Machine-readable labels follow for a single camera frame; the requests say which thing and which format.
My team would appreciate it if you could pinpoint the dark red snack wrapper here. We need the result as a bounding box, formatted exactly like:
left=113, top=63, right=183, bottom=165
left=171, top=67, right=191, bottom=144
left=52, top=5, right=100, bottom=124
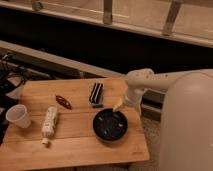
left=56, top=95, right=72, bottom=110

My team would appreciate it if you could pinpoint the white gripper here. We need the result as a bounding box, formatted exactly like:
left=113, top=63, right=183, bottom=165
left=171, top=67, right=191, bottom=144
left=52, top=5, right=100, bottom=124
left=113, top=88, right=144, bottom=112

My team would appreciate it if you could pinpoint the metal window rail frame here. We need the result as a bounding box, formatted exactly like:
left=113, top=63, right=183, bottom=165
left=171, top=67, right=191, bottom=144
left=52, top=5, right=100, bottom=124
left=0, top=0, right=213, bottom=48

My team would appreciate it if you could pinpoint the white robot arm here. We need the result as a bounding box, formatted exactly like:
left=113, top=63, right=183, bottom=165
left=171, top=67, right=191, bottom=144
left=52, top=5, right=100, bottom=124
left=113, top=69, right=213, bottom=171

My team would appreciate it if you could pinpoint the white paper cup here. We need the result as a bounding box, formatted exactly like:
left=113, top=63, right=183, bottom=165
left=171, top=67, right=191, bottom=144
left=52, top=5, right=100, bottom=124
left=6, top=104, right=31, bottom=128

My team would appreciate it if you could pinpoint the black ceramic bowl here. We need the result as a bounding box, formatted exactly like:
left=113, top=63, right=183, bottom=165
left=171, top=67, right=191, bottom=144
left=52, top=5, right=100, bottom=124
left=93, top=108, right=128, bottom=142

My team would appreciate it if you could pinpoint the white plastic bottle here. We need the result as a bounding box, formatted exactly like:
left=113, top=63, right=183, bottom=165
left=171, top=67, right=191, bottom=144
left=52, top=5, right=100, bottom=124
left=42, top=106, right=58, bottom=146

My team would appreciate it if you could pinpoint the black cables and equipment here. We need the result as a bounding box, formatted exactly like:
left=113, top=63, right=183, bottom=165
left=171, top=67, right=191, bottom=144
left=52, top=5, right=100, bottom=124
left=0, top=51, right=28, bottom=144

